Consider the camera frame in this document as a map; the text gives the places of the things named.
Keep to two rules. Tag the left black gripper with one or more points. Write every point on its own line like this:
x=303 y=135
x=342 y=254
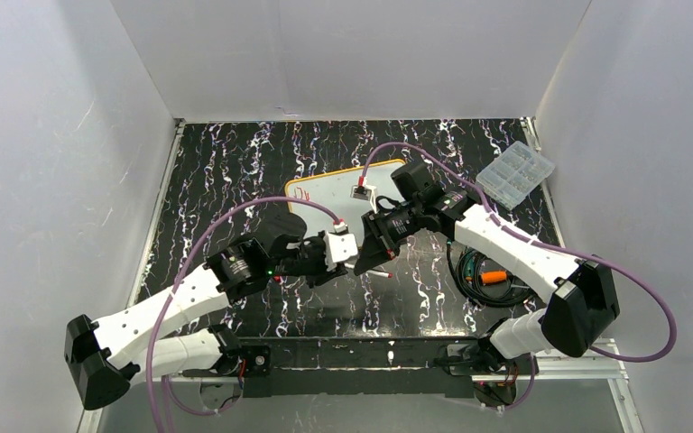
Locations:
x=317 y=266

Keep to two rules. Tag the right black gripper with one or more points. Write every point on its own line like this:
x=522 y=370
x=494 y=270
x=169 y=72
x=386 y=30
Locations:
x=379 y=237

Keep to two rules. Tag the yellow framed whiteboard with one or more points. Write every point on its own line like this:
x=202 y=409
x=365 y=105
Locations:
x=333 y=189

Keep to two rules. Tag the red white marker pen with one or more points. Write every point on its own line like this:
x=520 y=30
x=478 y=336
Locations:
x=372 y=272

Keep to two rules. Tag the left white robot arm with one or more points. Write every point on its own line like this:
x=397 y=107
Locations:
x=109 y=355

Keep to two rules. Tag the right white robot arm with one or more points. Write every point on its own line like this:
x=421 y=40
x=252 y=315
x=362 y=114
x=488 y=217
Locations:
x=579 y=295

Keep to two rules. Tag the orange green sensor plug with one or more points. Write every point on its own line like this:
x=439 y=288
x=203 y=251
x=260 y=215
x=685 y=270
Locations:
x=481 y=270

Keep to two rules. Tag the clear plastic compartment box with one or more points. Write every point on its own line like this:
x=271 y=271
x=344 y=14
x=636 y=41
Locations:
x=511 y=177

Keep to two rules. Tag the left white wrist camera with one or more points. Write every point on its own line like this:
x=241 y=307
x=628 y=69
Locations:
x=340 y=248

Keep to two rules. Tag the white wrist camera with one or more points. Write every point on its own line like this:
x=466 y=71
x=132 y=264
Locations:
x=340 y=248
x=366 y=193

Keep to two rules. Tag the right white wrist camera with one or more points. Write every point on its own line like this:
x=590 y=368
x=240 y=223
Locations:
x=366 y=193

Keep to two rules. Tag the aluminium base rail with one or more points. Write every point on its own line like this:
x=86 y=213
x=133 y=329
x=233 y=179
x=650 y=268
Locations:
x=262 y=367

